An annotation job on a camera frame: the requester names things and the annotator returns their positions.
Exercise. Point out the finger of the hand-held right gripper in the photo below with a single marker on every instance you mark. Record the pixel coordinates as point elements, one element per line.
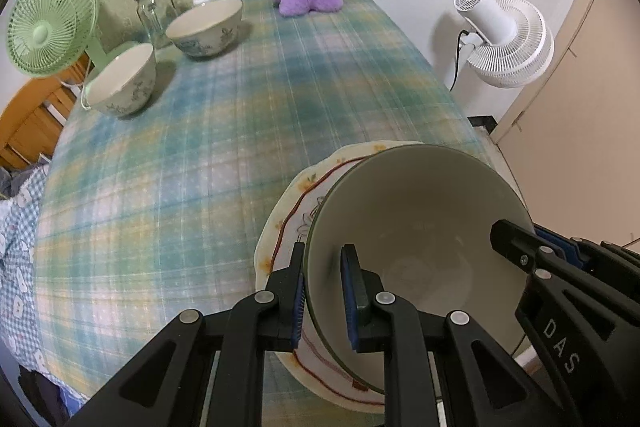
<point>570,249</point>
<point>515,242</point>

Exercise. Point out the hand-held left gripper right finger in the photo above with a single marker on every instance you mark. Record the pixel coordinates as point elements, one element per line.
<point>350,302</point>

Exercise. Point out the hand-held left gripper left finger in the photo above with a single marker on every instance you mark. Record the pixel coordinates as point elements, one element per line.
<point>298,302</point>

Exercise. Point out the large round yellow floral plate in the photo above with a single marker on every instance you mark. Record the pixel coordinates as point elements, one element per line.
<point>260,252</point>

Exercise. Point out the small white red-flower plate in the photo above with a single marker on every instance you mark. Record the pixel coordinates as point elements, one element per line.
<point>305,227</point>

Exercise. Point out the grey floral ceramic bowl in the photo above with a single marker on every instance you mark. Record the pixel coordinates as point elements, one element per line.
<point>120,77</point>
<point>205,22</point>
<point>425,232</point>

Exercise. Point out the scalloped yellow floral plate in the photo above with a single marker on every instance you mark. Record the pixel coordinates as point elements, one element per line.
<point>292,197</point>

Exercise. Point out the black floor object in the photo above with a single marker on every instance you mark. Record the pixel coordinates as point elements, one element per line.
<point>482,123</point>

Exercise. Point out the beige door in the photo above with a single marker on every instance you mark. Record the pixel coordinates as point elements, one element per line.
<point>590,107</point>

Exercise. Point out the white standing fan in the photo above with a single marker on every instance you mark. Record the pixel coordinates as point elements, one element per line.
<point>515,47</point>

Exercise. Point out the dark clothes pile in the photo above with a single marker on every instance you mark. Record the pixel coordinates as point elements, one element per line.
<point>40,397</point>

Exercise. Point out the blue checked printed blanket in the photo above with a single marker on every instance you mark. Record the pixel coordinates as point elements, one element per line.
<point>20,257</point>

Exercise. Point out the dark plaid cloth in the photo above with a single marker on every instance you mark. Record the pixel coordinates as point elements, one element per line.
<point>15,182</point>

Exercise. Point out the wooden bed headboard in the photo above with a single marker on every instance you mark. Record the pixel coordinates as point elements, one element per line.
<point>30,132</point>

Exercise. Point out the glass jar with brown lid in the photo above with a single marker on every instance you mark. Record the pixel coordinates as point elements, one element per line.
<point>155,12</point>

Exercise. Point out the green desk fan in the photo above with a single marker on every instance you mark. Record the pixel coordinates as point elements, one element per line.
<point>50,22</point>

